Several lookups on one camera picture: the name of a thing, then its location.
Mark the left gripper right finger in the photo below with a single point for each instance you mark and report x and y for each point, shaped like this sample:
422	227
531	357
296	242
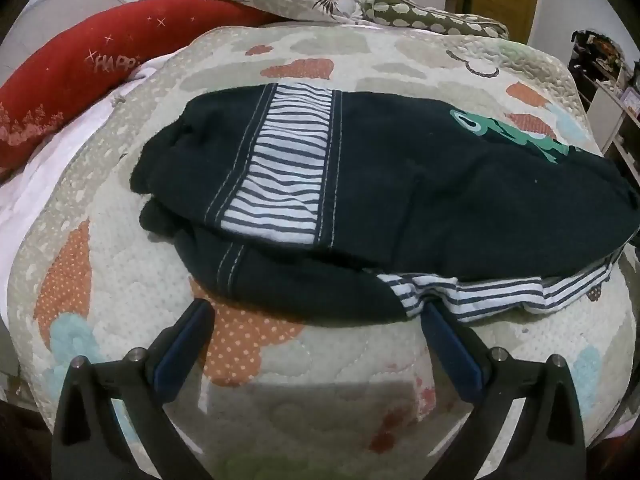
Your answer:
548	440

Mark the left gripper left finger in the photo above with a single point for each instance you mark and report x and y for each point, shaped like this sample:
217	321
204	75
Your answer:
88	442

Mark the navy striped child pants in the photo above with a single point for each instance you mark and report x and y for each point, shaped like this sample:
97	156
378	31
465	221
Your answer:
332	206

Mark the heart patterned quilt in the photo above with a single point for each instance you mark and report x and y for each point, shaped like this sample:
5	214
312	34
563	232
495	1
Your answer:
268	399

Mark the pink bed sheet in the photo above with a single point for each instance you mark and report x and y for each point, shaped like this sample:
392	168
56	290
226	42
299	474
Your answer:
25	194

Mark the white shelf unit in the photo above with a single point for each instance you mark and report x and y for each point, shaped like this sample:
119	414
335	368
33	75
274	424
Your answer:
612	122

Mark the long red pillow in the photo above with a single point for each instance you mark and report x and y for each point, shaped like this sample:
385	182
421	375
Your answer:
76	67

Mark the round white headboard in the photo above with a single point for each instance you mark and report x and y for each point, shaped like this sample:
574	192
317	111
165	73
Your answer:
39	22

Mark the olive cloud pattern pillow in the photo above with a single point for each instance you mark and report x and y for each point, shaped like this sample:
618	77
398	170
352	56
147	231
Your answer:
408	14

